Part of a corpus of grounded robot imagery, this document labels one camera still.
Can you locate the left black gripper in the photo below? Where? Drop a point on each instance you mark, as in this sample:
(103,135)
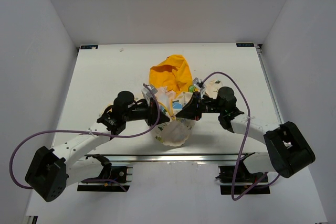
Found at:
(151,112)

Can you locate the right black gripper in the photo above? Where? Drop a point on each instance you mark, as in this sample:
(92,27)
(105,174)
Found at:
(190,110)

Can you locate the yellow cream dinosaur print jacket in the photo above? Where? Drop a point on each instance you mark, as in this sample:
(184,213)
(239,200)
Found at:
(173,81)

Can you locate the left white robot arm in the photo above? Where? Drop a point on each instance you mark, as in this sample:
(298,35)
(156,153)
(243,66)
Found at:
(53,169)

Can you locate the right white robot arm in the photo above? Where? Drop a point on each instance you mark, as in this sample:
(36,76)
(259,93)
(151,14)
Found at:
(287,153)

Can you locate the right blue table label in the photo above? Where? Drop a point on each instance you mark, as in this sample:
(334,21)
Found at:
(244,44)

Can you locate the blue table label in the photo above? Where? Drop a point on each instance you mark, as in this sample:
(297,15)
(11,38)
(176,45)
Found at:
(244,44)
(88,47)

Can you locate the left blue table label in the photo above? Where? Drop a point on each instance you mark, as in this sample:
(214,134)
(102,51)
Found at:
(88,47)

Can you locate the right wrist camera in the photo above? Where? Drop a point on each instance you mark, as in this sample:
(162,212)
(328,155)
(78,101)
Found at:
(198,86)

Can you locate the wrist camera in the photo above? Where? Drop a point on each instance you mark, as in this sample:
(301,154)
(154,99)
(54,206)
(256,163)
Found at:
(148,91)
(198,86)

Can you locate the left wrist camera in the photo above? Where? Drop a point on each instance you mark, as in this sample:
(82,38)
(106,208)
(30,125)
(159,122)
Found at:
(148,91)

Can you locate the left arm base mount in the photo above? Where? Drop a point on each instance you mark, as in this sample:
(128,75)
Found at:
(113,177)

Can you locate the aluminium table front rail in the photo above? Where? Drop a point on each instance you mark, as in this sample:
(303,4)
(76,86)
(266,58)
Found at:
(171,158)

